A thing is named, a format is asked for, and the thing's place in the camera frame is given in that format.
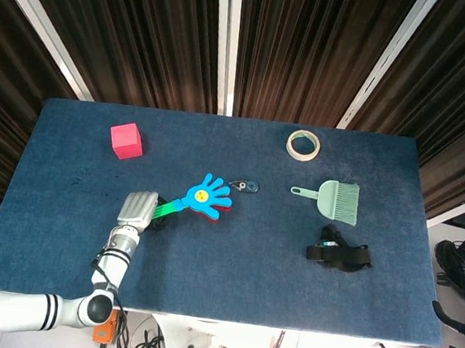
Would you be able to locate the blue hand clapper green handle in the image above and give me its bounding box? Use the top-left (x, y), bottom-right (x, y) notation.
top-left (151, 167), bottom-right (237, 228)

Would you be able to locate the dark brown curtain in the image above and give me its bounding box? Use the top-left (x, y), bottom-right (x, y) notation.
top-left (0, 0), bottom-right (465, 254)

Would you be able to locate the white frame rail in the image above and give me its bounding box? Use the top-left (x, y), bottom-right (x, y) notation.
top-left (426, 193), bottom-right (465, 232)

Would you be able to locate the beige masking tape roll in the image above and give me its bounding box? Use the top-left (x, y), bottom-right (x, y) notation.
top-left (285, 127), bottom-right (324, 164)

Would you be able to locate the red foam cube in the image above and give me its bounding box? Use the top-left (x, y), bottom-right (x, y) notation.
top-left (107, 120), bottom-right (147, 163)

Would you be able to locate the white frame post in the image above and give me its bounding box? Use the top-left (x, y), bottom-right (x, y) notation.
top-left (0, 0), bottom-right (106, 103)
top-left (335, 0), bottom-right (441, 139)
top-left (204, 0), bottom-right (246, 117)

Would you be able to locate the black cable bundle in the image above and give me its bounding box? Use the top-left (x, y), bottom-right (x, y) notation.
top-left (99, 308), bottom-right (171, 348)

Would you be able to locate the blue table cloth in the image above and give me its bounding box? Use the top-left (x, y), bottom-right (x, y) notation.
top-left (0, 92), bottom-right (464, 348)

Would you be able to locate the black strap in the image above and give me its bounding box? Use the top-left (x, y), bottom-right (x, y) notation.
top-left (304, 222), bottom-right (376, 277)

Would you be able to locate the mint green hand brush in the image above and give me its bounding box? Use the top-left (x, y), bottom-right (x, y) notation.
top-left (286, 176), bottom-right (362, 229)

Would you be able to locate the orange device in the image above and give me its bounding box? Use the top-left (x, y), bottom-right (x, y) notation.
top-left (91, 308), bottom-right (120, 346)

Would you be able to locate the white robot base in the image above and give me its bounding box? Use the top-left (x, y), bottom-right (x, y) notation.
top-left (151, 316), bottom-right (239, 348)

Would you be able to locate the blue correction tape dispenser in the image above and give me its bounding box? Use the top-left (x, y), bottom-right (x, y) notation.
top-left (228, 176), bottom-right (261, 196)

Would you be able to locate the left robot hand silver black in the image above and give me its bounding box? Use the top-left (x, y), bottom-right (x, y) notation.
top-left (115, 188), bottom-right (171, 236)

